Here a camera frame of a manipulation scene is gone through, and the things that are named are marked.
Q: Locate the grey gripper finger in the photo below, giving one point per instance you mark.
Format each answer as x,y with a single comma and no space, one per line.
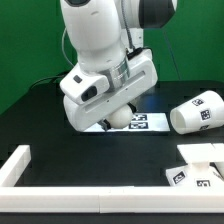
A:
133,108
105,125

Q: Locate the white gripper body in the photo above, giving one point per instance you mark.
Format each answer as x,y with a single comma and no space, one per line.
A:
90,99

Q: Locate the white lamp bulb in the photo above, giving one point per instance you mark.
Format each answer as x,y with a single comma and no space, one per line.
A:
121,118

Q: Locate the white lamp base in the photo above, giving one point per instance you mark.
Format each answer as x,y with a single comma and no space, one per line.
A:
202,166

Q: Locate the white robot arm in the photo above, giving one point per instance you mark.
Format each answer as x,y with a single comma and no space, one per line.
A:
113,66

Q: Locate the white lamp shade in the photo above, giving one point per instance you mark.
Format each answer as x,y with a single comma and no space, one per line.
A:
203,112

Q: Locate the white marker sheet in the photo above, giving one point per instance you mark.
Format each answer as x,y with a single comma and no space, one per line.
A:
140,122

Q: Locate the white front fence wall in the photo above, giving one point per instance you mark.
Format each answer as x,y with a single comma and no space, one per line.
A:
111,200

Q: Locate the white fence wall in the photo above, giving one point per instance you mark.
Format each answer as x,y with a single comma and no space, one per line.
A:
15,165
111,200

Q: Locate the white left fence wall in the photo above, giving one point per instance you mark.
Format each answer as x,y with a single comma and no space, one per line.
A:
15,165

